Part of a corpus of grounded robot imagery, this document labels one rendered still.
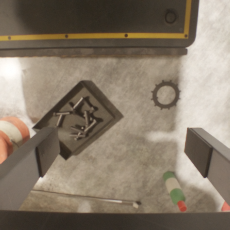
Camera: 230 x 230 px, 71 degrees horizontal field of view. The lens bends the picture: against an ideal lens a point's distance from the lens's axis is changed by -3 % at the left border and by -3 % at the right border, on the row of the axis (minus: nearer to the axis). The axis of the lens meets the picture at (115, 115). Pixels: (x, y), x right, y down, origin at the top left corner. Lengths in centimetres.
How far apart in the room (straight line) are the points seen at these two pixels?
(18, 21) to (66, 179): 82
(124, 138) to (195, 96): 41
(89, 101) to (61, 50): 38
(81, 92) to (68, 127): 20
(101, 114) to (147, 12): 51
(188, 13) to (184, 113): 51
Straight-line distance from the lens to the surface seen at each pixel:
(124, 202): 110
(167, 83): 83
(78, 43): 49
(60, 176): 106
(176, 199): 88
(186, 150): 17
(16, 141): 89
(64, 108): 86
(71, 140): 91
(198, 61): 88
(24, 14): 55
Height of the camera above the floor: 80
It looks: 73 degrees down
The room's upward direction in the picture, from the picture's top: 177 degrees counter-clockwise
